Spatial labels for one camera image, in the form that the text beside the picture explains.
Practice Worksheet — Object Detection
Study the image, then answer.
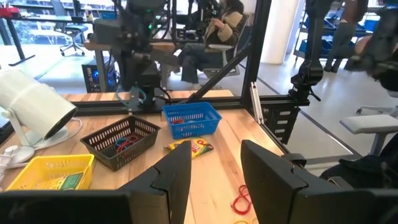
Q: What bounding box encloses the grey office chair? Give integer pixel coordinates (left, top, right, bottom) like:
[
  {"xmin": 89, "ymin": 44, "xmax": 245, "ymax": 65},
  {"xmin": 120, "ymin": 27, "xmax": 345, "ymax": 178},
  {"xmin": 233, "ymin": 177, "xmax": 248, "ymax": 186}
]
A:
[{"xmin": 58, "ymin": 23, "xmax": 90, "ymax": 57}]

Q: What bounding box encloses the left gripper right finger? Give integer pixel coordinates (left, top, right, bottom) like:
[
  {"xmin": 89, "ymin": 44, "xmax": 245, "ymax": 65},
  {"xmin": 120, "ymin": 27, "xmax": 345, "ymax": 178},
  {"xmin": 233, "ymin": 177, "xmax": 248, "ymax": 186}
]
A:
[{"xmin": 240, "ymin": 139, "xmax": 308, "ymax": 224}]

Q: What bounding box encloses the white stool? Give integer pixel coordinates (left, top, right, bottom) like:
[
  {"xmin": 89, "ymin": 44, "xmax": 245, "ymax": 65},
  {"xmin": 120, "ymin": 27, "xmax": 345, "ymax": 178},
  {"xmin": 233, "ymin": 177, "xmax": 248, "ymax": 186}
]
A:
[{"xmin": 339, "ymin": 113, "xmax": 398, "ymax": 156}]

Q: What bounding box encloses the blue rubber band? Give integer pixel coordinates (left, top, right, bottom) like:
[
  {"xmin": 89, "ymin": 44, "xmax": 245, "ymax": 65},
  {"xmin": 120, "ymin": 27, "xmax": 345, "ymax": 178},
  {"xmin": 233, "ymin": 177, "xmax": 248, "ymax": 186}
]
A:
[
  {"xmin": 114, "ymin": 136, "xmax": 131, "ymax": 149},
  {"xmin": 115, "ymin": 86, "xmax": 147, "ymax": 113}
]

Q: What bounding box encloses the white office chair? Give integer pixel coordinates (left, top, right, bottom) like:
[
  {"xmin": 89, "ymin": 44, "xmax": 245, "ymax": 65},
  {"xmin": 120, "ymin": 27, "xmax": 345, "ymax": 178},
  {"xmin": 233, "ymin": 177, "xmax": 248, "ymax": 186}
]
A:
[{"xmin": 203, "ymin": 24, "xmax": 252, "ymax": 77}]

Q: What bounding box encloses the black fabric bundle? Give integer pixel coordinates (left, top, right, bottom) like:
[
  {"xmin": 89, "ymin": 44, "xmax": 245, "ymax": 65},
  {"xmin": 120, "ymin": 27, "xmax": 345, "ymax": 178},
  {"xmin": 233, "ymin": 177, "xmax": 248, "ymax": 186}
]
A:
[{"xmin": 320, "ymin": 133, "xmax": 398, "ymax": 189}]

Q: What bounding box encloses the person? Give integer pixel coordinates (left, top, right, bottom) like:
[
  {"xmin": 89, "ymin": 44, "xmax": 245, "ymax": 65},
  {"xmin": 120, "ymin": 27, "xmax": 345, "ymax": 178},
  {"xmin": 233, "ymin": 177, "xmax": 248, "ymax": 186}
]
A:
[
  {"xmin": 323, "ymin": 0, "xmax": 369, "ymax": 74},
  {"xmin": 177, "ymin": 0, "xmax": 248, "ymax": 91}
]

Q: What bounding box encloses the yellow green crayon box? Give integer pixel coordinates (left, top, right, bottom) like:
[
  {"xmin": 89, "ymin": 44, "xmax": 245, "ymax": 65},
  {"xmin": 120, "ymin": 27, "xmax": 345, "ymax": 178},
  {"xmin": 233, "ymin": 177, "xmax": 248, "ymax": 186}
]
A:
[
  {"xmin": 167, "ymin": 137, "xmax": 215, "ymax": 160},
  {"xmin": 30, "ymin": 172, "xmax": 85, "ymax": 191}
]

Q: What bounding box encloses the red rubber band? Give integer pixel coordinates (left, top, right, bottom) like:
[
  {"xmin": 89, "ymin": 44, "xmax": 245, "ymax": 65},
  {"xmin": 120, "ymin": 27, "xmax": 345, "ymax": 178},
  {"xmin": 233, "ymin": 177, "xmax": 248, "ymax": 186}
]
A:
[
  {"xmin": 231, "ymin": 184, "xmax": 253, "ymax": 216},
  {"xmin": 116, "ymin": 134, "xmax": 140, "ymax": 154}
]

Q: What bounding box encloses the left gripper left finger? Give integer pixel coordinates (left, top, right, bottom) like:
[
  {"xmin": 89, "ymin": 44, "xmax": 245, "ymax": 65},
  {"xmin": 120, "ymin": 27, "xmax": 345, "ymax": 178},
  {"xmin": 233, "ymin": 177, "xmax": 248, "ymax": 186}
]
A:
[{"xmin": 119, "ymin": 141, "xmax": 192, "ymax": 224}]

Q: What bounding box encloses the blue plastic basket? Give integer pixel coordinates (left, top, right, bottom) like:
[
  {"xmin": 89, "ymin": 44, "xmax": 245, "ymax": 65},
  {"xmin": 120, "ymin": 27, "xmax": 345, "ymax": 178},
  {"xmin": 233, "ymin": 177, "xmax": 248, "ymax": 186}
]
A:
[{"xmin": 162, "ymin": 101, "xmax": 223, "ymax": 140}]

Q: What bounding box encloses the black computer tower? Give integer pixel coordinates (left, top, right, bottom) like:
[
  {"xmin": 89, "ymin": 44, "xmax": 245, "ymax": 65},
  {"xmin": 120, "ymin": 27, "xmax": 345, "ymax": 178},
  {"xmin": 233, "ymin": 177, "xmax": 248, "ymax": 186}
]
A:
[{"xmin": 81, "ymin": 58, "xmax": 110, "ymax": 93}]

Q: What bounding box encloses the yellow plastic basket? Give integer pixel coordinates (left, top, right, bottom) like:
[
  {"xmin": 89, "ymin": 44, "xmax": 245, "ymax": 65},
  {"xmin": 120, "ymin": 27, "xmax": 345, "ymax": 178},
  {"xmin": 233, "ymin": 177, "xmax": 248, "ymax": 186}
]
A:
[{"xmin": 6, "ymin": 153, "xmax": 95, "ymax": 191}]

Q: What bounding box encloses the black plastic basket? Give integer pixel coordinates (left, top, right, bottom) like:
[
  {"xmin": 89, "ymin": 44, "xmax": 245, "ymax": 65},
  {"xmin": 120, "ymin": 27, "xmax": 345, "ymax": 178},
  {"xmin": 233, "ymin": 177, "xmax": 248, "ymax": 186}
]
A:
[{"xmin": 80, "ymin": 114, "xmax": 162, "ymax": 172}]

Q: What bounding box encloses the white power cable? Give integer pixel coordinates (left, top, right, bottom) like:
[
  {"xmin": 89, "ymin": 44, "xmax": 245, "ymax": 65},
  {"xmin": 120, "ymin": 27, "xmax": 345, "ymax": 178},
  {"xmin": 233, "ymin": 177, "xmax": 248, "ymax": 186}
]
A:
[{"xmin": 0, "ymin": 117, "xmax": 84, "ymax": 170}]

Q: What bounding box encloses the black leg desk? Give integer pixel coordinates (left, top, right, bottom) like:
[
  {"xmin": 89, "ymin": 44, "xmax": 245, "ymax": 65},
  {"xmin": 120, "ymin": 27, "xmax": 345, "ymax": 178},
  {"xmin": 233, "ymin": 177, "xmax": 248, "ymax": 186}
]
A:
[{"xmin": 0, "ymin": 12, "xmax": 94, "ymax": 67}]

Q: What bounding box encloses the black articulated stand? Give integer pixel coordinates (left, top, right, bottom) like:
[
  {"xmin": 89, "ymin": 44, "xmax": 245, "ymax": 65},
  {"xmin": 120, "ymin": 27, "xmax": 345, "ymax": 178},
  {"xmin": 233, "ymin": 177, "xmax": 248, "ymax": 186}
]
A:
[{"xmin": 287, "ymin": 0, "xmax": 326, "ymax": 103}]

